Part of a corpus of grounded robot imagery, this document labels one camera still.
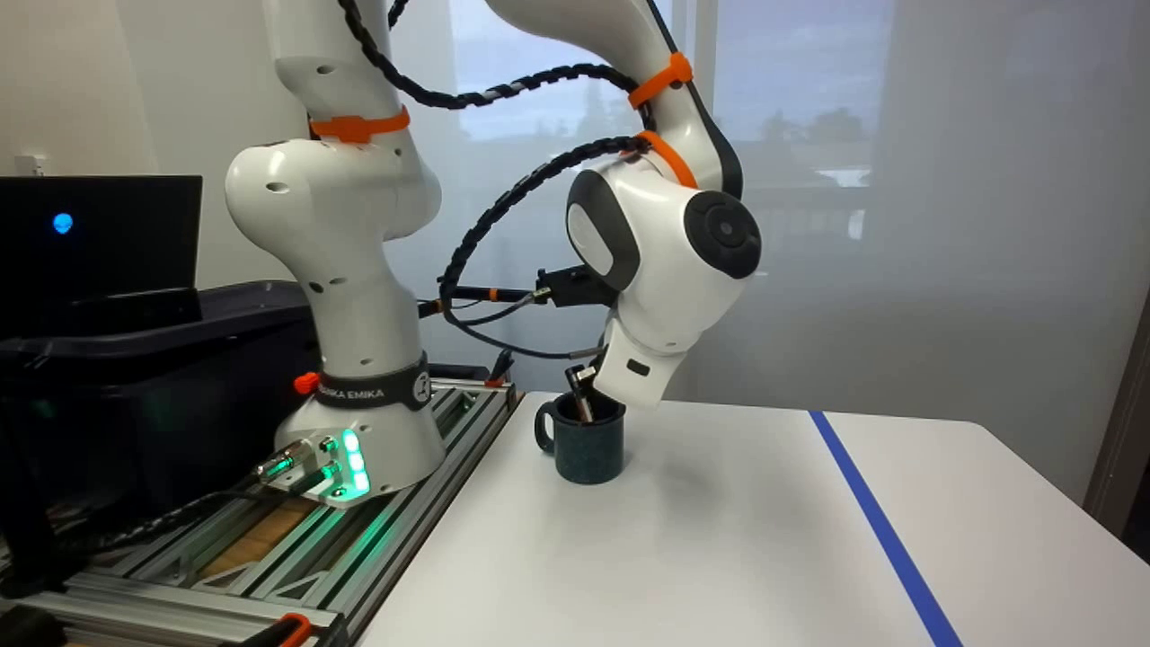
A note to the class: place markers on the white sheer curtain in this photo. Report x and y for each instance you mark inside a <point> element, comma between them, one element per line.
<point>958,238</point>

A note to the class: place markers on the dark green ceramic mug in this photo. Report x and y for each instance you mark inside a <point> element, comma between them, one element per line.
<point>590,456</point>

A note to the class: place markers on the small black orange clamp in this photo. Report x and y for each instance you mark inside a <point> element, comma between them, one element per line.
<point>500,368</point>

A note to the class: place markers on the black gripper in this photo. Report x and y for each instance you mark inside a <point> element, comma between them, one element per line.
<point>584,379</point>

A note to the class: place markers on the brown wooden board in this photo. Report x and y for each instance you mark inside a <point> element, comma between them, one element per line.
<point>256,536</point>

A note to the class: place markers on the black monitor with blue light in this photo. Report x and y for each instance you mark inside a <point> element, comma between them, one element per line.
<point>96,254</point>

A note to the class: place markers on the orange frame clamp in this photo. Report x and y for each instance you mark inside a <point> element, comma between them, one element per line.
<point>297,631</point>

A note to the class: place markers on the white wall fitting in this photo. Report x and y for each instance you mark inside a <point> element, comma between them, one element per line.
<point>33,164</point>

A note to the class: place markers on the black articulated camera mount arm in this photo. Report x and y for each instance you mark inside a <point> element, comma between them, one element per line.
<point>478,295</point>

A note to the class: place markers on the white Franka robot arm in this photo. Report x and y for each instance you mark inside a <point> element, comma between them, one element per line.
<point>345,238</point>

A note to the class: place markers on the aluminium extrusion base frame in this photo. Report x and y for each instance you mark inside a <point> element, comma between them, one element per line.
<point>398,526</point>

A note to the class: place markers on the black storage bin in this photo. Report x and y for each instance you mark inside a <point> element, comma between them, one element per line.
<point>182,398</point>

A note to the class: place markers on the orange base knob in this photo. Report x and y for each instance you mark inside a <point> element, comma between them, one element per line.
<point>307,381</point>

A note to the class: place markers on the blue tape strip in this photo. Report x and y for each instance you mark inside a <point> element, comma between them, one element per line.
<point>882,523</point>

